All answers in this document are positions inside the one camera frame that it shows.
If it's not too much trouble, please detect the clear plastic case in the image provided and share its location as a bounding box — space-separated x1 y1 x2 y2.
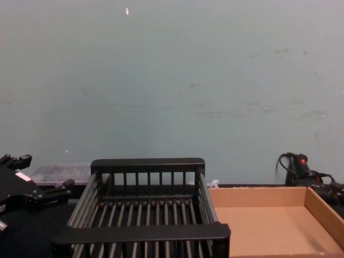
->
29 162 92 186

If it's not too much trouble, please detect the shallow brown cardboard tray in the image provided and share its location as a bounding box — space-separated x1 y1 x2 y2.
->
208 186 344 258

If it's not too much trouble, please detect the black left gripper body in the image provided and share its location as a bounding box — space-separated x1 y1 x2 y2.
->
0 161 44 213

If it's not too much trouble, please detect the black corded tool red switch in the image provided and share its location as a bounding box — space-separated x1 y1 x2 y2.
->
277 152 336 188

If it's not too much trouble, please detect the black rack with steel bars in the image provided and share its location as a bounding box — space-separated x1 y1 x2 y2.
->
51 157 231 258

